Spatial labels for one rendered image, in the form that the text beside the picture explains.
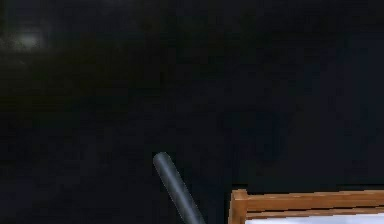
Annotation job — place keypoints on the grey baseball bat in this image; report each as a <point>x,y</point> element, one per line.
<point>176,190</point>

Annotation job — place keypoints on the wooden bed with white sheet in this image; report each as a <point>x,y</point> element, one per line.
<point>300,200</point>

